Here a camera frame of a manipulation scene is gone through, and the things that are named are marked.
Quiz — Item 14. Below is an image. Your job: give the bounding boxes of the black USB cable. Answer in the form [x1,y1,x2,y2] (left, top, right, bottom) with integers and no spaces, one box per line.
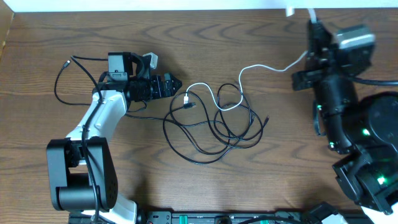
[54,60,259,165]

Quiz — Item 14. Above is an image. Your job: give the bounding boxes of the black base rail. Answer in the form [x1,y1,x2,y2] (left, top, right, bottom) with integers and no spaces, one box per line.
[68,202,371,224]

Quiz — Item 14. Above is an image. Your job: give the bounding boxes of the white USB cable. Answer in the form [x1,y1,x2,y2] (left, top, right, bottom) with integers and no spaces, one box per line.
[183,7,318,112]

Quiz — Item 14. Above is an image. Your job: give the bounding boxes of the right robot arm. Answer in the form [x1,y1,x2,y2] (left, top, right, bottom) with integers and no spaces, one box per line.
[292,19,397,223]

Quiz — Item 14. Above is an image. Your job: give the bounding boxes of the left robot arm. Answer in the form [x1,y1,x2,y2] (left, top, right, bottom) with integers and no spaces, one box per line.
[46,52,182,223]

